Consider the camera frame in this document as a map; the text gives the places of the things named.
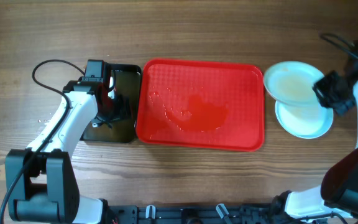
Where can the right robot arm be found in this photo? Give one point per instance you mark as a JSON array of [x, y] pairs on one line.
[[337, 194]]

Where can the light blue plate front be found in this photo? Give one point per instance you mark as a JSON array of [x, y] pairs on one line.
[[304, 122]]

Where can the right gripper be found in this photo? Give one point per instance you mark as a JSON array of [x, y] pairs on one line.
[[320, 86]]

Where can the black rectangular water tray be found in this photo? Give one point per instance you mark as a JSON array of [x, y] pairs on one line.
[[127, 81]]

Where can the light blue plate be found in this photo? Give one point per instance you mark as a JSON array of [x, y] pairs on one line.
[[304, 122], [291, 83]]

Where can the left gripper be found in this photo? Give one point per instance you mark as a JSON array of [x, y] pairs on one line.
[[125, 109]]

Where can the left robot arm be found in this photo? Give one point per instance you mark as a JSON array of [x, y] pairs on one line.
[[41, 184]]

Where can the red plastic tray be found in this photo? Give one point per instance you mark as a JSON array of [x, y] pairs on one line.
[[201, 104]]

